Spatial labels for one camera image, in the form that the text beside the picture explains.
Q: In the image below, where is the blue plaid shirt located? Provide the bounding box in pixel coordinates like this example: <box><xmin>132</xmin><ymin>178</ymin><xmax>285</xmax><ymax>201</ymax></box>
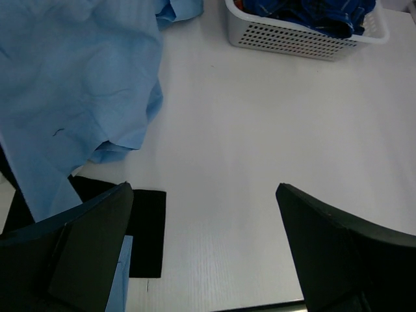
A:
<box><xmin>242</xmin><ymin>0</ymin><xmax>376</xmax><ymax>39</ymax></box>

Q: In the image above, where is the red brown plaid shirt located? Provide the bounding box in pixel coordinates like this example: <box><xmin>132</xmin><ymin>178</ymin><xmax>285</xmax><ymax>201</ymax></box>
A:
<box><xmin>233</xmin><ymin>0</ymin><xmax>244</xmax><ymax>10</ymax></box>

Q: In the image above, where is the white plastic basket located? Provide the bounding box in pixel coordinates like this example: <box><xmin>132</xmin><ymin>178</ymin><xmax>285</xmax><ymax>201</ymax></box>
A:
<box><xmin>225</xmin><ymin>1</ymin><xmax>389</xmax><ymax>61</ymax></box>

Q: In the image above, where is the black shirt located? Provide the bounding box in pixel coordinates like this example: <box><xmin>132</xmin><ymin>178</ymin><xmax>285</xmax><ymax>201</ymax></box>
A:
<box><xmin>1</xmin><ymin>151</ymin><xmax>166</xmax><ymax>279</ymax></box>

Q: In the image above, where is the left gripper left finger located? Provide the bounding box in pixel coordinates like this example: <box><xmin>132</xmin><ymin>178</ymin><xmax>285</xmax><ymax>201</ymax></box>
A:
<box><xmin>1</xmin><ymin>183</ymin><xmax>133</xmax><ymax>311</ymax></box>

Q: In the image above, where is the light blue shirt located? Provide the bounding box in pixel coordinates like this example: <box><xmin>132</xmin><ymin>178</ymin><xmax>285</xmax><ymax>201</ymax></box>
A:
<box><xmin>1</xmin><ymin>1</ymin><xmax>203</xmax><ymax>311</ymax></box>

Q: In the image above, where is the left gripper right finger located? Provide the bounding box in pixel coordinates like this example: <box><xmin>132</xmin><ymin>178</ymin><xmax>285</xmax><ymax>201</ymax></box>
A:
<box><xmin>276</xmin><ymin>183</ymin><xmax>415</xmax><ymax>311</ymax></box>

